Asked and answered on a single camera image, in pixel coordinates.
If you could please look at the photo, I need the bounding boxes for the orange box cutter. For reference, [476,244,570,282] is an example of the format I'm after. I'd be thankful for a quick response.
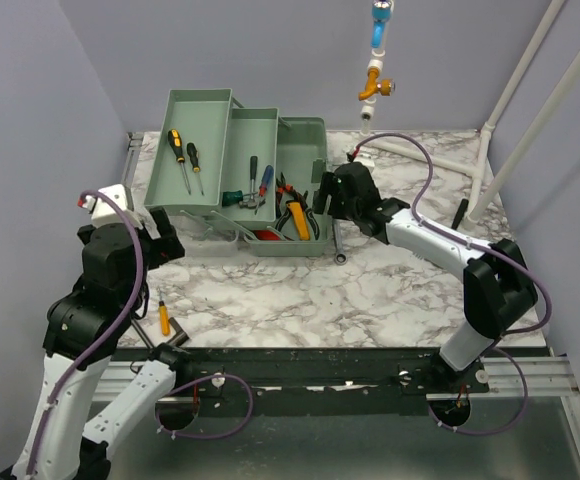
[286,201,310,241]

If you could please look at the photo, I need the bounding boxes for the orange long nose pliers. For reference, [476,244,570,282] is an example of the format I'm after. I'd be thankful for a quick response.
[275,173,307,218]

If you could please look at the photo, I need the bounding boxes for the blue handle screwdriver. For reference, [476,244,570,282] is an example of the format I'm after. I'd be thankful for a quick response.
[255,165,274,213]

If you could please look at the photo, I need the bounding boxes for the green handle screwdriver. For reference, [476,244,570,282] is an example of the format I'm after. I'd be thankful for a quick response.
[221,190,250,207]

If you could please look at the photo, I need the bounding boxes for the small black claw hammer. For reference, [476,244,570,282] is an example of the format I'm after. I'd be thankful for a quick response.
[239,156,265,210]

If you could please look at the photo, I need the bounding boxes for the green tool box clear lid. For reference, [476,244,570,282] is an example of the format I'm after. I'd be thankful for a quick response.
[143,89,332,257]

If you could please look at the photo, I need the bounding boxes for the yellow black screwdriver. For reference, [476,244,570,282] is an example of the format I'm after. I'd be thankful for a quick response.
[167,129,191,193]
[186,142,205,195]

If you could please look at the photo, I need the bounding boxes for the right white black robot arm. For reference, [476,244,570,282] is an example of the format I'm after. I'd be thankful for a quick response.
[313,162,538,392]

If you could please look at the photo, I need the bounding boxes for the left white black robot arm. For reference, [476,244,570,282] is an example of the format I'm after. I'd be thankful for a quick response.
[0,207,192,479]

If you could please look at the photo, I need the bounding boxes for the silver ratchet wrench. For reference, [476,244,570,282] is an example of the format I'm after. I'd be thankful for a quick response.
[332,219,347,265]

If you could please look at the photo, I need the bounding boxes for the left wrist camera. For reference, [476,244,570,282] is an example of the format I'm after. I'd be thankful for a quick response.
[77,184,142,228]

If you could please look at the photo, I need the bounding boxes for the white pvc pipe frame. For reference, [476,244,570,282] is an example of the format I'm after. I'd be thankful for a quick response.
[360,1,580,228]

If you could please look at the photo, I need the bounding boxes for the black mounting rail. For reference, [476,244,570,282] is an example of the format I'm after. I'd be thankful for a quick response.
[109,344,554,419]

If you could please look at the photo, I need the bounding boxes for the aluminium rail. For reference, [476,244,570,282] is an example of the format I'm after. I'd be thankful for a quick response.
[470,357,580,398]

